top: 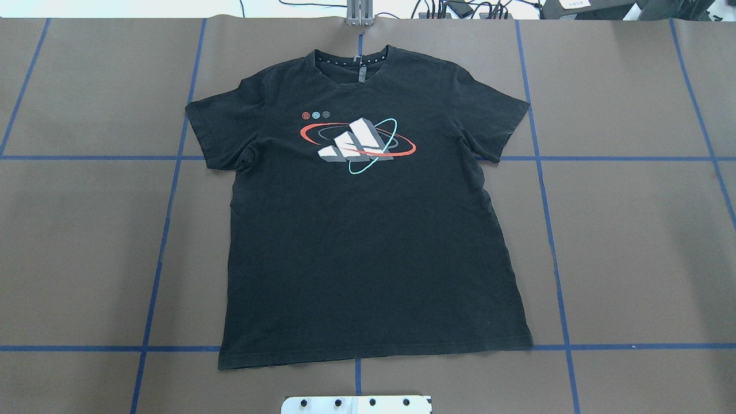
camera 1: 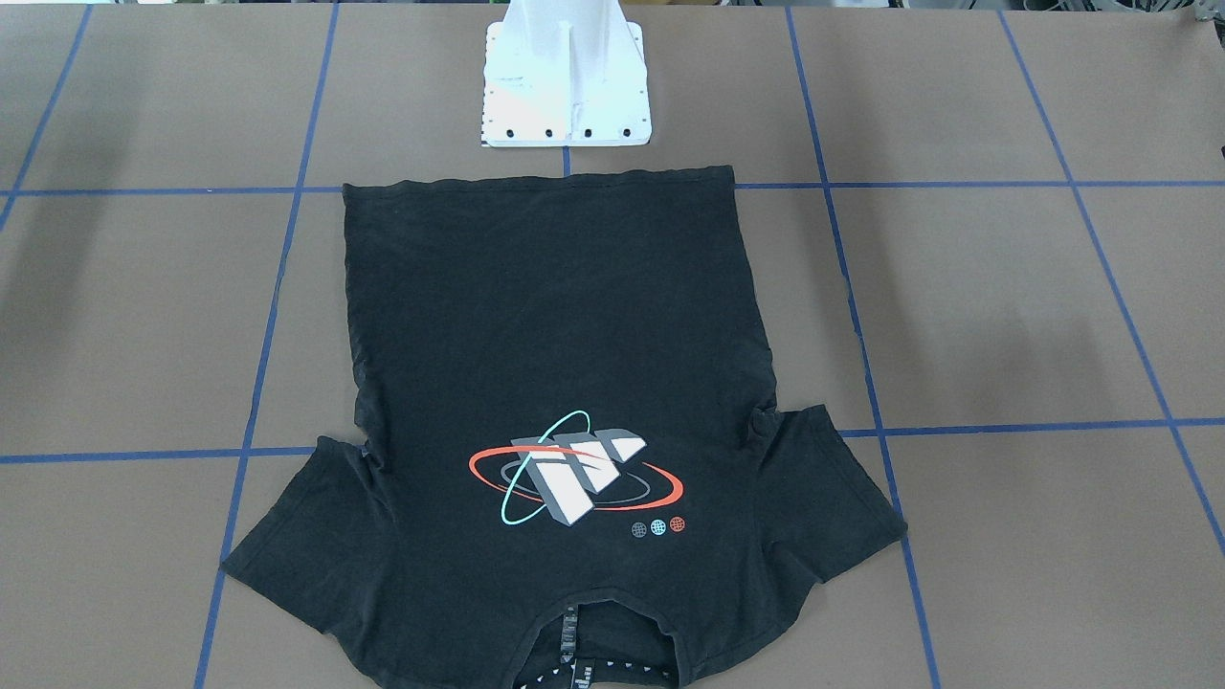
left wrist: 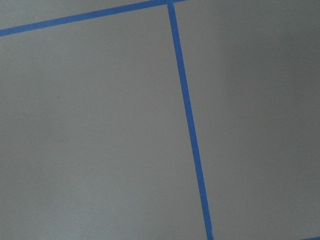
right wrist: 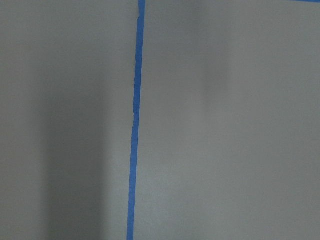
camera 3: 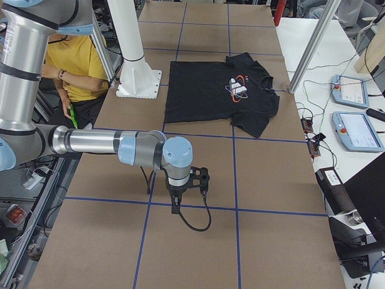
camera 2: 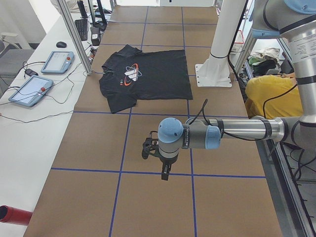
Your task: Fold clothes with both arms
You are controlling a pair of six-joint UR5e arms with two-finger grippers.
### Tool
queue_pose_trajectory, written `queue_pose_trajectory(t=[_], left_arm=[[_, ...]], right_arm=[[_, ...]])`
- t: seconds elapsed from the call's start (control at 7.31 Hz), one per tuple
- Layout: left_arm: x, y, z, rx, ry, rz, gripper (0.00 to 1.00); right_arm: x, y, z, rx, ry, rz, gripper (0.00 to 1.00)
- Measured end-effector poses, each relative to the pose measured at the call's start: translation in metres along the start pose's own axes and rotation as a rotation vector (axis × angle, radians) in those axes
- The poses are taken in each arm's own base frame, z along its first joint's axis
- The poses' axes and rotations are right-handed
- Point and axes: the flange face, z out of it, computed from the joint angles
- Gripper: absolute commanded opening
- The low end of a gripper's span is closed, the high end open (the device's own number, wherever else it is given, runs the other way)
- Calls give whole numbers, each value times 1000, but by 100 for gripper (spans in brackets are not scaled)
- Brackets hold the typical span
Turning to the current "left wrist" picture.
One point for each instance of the blue tape grid lines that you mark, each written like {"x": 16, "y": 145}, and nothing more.
{"x": 159, "y": 119}

